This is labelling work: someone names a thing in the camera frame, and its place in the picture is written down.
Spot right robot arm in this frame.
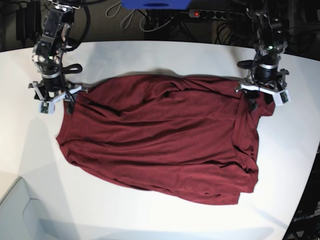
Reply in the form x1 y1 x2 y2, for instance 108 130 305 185
28 0 91 114

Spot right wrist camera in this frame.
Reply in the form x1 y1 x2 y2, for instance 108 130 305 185
38 101 55 114

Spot black power strip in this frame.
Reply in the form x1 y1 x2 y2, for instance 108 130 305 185
185 9 245 22

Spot black box on floor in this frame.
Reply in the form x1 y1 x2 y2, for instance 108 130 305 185
15 1 41 42

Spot blue box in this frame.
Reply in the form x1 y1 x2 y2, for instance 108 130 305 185
121 0 191 10

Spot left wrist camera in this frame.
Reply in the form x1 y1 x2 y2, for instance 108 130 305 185
272 89 291 107

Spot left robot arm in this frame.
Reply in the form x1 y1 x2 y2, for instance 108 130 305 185
235 0 291 111

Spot white bin corner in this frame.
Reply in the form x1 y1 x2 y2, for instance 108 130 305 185
0 178 53 240

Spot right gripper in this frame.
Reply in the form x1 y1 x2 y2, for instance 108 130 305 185
28 81 88 115

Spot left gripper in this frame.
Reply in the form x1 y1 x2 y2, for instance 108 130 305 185
235 68 290 112

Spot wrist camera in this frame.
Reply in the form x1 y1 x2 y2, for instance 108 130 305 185
272 89 291 107
38 101 55 114

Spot dark red t-shirt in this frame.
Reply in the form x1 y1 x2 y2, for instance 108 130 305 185
56 74 275 205

